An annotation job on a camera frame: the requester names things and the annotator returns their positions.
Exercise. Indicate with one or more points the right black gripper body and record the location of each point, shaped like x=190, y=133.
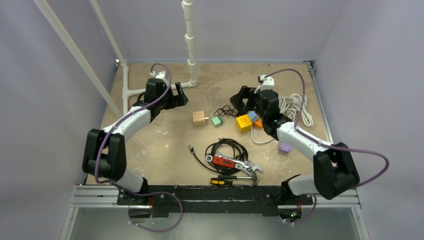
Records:
x=248, y=98

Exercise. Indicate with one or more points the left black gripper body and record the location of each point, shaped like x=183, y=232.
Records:
x=168, y=101

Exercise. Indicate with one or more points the blue plug adapter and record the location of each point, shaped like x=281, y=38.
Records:
x=252, y=116

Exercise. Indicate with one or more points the orange power strip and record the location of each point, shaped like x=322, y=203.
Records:
x=258, y=124

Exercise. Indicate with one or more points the yellow cube socket adapter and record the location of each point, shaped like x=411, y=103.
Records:
x=243, y=123

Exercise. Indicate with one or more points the wooden cube adapter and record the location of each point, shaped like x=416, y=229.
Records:
x=199, y=119

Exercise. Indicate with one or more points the green cube adapter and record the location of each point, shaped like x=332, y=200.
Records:
x=217, y=121

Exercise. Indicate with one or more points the purple power strip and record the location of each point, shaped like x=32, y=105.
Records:
x=284, y=148

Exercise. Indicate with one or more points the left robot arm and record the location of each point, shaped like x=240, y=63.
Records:
x=105, y=155

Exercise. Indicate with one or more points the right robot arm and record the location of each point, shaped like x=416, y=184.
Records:
x=334, y=170

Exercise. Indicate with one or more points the red adjustable wrench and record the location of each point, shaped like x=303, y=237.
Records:
x=221, y=160

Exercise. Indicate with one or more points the small claw hammer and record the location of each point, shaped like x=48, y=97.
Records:
x=252, y=178

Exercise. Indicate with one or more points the yellow black screwdriver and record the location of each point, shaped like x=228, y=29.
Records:
x=224, y=182

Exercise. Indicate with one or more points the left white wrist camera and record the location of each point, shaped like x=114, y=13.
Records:
x=162, y=75

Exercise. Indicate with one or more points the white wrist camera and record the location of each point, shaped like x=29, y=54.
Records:
x=264, y=83
x=162, y=75

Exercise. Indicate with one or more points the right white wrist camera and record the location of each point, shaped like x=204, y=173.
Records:
x=264, y=83

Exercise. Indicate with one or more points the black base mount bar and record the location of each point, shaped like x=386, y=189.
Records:
x=215, y=199

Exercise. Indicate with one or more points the aluminium rail frame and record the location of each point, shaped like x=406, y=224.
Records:
x=104, y=194

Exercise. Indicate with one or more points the white PVC pipe frame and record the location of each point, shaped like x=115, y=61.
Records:
x=187, y=6

